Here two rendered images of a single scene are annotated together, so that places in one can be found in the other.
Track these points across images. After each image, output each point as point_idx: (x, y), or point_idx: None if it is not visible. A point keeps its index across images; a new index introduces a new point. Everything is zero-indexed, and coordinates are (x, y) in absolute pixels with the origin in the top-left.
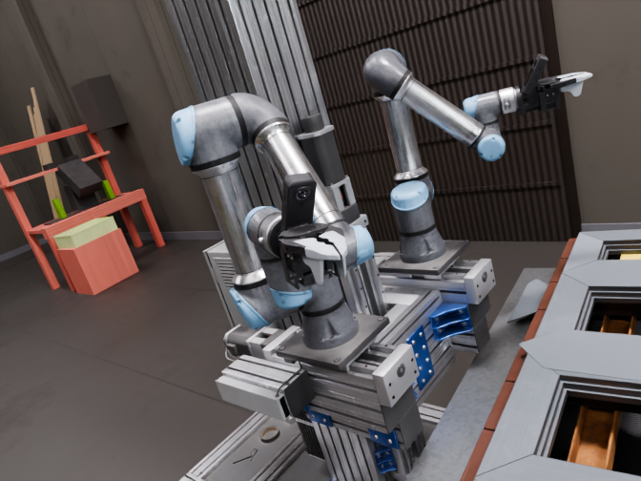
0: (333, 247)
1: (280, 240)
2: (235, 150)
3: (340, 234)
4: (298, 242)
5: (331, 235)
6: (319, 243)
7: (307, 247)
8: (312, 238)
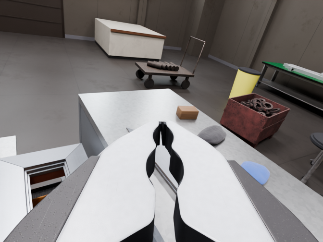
0: (166, 121)
1: None
2: None
3: (90, 171)
4: (253, 209)
5: (113, 186)
6: (186, 148)
7: (220, 153)
8: (185, 218)
